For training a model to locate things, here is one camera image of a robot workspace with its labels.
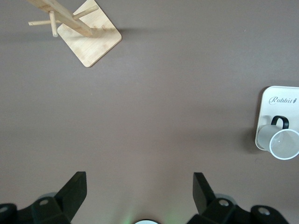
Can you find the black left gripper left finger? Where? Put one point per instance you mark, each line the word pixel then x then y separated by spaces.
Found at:
pixel 70 198

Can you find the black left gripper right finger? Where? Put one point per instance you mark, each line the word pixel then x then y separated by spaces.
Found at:
pixel 203 198

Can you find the white rabbit print tray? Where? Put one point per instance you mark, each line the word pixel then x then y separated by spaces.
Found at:
pixel 280 109

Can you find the bamboo mug stand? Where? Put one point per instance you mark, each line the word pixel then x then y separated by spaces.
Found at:
pixel 93 46

